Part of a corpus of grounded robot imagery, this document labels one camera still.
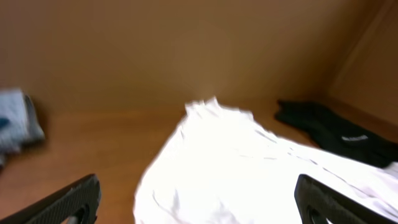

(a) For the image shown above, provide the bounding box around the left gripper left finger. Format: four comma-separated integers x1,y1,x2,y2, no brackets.
1,174,101,224

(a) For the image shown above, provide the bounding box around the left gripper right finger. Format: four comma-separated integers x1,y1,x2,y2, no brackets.
294,174,395,224

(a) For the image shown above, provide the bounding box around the white t-shirt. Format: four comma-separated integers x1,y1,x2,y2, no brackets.
133,98,397,224

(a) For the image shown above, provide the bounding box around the black garment with logo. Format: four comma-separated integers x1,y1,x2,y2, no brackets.
275,100,397,168

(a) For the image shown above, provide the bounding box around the light grey folded garment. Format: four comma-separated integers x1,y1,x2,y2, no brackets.
1,89,45,167

